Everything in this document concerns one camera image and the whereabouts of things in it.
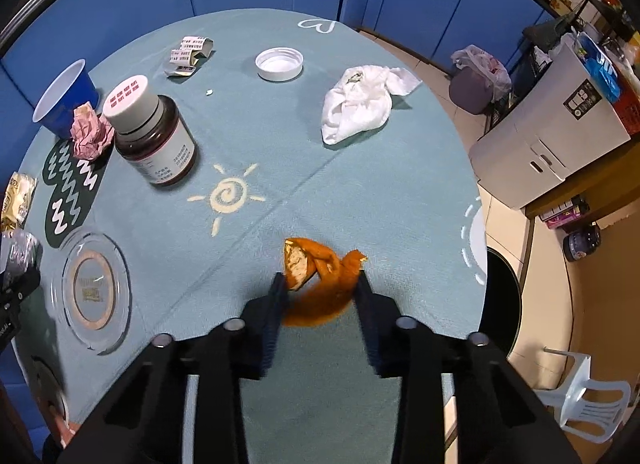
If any black metal rack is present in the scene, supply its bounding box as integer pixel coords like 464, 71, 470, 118
565, 0, 640, 47

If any blue paper cup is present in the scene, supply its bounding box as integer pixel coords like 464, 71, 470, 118
32, 59, 101, 139

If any dark jar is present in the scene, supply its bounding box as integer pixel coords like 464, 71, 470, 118
563, 224, 601, 263

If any white crumpled cloth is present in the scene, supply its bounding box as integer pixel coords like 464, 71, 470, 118
321, 65, 423, 146

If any gold snack wrapper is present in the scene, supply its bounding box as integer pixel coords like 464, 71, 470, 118
0, 172, 38, 232

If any white plastic bin liner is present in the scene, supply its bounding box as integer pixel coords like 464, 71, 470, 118
451, 45, 513, 94

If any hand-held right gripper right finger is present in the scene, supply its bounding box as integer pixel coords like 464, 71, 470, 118
352, 269, 583, 464

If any blue plastic packet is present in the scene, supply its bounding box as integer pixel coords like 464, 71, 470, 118
575, 36, 621, 103

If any clear glass coaster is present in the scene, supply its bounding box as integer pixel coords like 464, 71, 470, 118
61, 230, 132, 356

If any white plastic chair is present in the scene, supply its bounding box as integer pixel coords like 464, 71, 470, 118
537, 348, 632, 445

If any purple package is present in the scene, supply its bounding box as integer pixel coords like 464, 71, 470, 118
540, 196, 588, 229

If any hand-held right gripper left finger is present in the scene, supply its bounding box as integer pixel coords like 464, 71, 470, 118
56, 271, 291, 464

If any red plastic basket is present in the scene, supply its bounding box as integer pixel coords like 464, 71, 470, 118
607, 34, 640, 135

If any silver foil wrapper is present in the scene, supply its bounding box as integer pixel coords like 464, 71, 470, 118
0, 230, 42, 289

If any grey waste bin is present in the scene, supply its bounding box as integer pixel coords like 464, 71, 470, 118
448, 66, 496, 116

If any orange peel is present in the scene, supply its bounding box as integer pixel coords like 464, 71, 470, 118
281, 238, 369, 329

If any black trash bin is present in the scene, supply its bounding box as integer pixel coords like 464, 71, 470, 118
472, 244, 523, 360

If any white small cabinet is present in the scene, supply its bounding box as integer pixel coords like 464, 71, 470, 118
468, 34, 632, 209

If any brown jar with white lid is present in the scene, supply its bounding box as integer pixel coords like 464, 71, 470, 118
102, 74, 197, 188

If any white round lid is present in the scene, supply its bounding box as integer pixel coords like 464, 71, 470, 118
255, 47, 304, 82

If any crumpled printed paper wrapper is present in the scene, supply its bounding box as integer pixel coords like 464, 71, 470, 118
165, 36, 215, 78

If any pink crumpled paper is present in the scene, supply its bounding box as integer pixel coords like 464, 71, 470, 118
71, 102, 116, 161

